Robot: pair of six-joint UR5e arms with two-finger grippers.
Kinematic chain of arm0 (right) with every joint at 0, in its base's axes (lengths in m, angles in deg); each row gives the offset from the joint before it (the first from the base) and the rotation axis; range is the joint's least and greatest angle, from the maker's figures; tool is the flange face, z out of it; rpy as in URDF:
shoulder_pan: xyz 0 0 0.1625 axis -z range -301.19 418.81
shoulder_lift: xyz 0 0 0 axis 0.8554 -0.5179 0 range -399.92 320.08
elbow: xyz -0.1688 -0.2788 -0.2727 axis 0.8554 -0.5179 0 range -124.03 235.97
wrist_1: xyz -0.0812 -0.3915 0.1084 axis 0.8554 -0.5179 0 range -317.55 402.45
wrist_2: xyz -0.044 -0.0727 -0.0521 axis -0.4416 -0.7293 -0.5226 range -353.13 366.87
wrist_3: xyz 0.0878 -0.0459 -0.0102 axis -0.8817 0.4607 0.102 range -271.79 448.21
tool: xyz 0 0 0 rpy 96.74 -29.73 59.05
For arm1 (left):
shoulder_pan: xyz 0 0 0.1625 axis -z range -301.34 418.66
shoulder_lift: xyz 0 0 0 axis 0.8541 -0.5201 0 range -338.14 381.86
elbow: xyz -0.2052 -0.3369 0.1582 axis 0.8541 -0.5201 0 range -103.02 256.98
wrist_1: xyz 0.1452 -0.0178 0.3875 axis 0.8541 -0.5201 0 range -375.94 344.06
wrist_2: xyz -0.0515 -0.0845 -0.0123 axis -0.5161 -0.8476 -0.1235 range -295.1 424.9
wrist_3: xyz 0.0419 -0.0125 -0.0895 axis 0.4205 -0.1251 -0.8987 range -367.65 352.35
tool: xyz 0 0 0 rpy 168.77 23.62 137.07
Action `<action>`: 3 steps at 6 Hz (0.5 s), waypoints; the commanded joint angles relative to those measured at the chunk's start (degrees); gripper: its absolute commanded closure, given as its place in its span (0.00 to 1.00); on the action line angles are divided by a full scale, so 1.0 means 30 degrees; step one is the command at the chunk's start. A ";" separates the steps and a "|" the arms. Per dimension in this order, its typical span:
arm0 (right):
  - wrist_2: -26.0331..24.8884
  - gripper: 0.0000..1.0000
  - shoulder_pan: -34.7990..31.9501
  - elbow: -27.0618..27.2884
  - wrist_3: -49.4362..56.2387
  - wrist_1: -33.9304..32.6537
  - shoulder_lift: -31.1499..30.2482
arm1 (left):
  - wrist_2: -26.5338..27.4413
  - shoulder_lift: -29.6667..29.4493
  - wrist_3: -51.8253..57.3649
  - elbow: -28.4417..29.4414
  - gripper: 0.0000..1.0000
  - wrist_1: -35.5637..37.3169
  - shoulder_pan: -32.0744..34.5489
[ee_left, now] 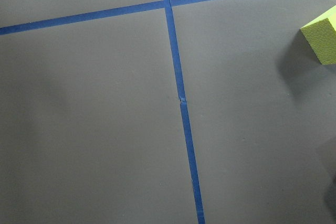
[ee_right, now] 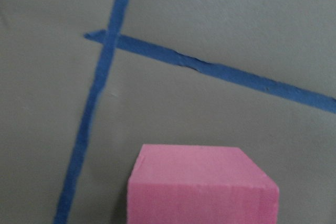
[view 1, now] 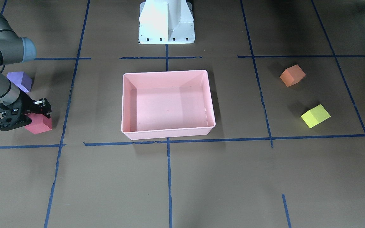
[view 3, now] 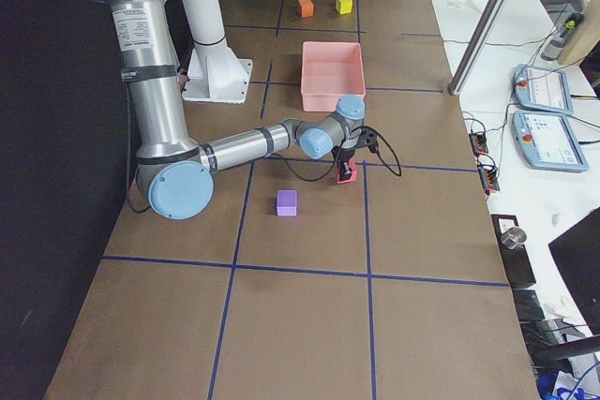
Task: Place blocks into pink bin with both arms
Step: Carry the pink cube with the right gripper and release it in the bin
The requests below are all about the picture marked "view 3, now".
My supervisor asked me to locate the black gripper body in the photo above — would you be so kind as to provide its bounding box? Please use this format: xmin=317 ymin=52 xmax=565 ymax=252
xmin=333 ymin=133 xmax=365 ymax=167

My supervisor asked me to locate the red foam block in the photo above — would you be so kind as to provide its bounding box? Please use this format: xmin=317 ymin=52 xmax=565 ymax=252
xmin=337 ymin=164 xmax=357 ymax=185

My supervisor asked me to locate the yellow foam block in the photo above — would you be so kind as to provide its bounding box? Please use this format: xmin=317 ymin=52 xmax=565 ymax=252
xmin=336 ymin=0 xmax=353 ymax=15

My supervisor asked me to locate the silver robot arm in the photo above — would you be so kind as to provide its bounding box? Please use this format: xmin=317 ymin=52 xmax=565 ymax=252
xmin=95 ymin=0 xmax=365 ymax=220

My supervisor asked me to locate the pink plastic bin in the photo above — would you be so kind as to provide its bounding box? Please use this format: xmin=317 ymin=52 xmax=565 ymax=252
xmin=301 ymin=41 xmax=366 ymax=112

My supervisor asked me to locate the purple foam block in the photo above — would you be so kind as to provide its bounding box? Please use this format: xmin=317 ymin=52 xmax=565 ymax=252
xmin=276 ymin=189 xmax=298 ymax=216

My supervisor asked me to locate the upper orange connector strip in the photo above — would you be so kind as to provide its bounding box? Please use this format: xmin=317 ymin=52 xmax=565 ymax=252
xmin=469 ymin=131 xmax=488 ymax=156

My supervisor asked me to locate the orange connector strip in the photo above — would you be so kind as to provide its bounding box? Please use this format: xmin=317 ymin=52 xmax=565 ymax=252
xmin=477 ymin=163 xmax=500 ymax=195
xmin=469 ymin=131 xmax=488 ymax=156

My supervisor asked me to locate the lower orange connector strip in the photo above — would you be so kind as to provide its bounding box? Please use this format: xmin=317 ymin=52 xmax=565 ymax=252
xmin=477 ymin=163 xmax=500 ymax=195

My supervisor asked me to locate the orange foam block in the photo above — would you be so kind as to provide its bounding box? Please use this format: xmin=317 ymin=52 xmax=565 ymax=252
xmin=297 ymin=0 xmax=314 ymax=18

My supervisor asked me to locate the silver metal cylinder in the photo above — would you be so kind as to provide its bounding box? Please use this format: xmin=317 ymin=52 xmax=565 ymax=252
xmin=500 ymin=227 xmax=527 ymax=249

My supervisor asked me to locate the black box under cylinder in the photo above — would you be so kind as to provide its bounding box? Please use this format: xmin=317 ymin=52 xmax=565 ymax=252
xmin=491 ymin=215 xmax=536 ymax=289

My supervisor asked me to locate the lower teach pendant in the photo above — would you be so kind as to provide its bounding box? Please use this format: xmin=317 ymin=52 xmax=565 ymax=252
xmin=512 ymin=110 xmax=589 ymax=173

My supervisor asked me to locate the teach pendant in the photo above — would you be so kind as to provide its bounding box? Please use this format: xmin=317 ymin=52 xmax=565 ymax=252
xmin=513 ymin=64 xmax=574 ymax=115
xmin=512 ymin=110 xmax=589 ymax=173

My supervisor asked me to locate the upper teach pendant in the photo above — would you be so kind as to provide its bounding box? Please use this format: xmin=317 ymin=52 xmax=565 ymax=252
xmin=513 ymin=64 xmax=574 ymax=115

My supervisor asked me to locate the black monitor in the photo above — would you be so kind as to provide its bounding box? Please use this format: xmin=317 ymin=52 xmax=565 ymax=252
xmin=548 ymin=209 xmax=599 ymax=334

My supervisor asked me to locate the white pedestal column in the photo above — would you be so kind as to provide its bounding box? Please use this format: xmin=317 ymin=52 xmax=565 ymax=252
xmin=182 ymin=0 xmax=253 ymax=104

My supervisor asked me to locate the aluminium frame post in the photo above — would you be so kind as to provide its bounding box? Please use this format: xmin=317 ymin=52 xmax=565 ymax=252
xmin=448 ymin=0 xmax=507 ymax=96

